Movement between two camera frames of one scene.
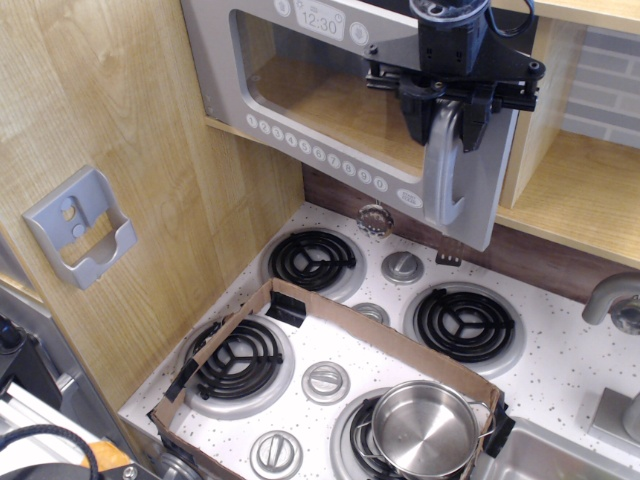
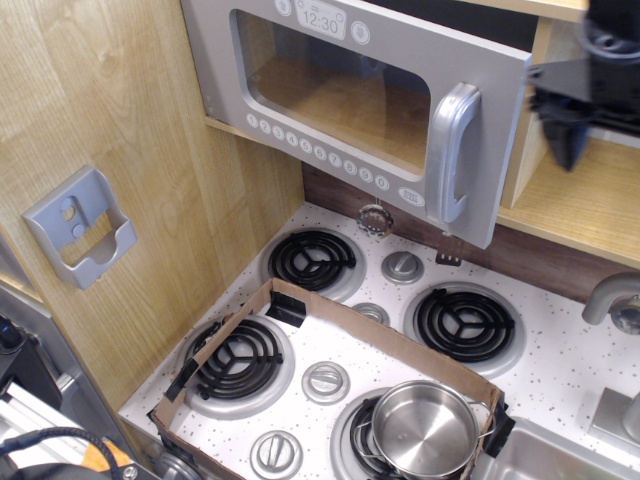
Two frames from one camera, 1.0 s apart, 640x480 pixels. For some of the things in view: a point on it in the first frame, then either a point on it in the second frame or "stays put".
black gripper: x=442 y=58 to x=603 y=87
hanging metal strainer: x=375 y=220 stays put
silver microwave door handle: x=445 y=131 stays put
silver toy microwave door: x=289 y=76 stays put
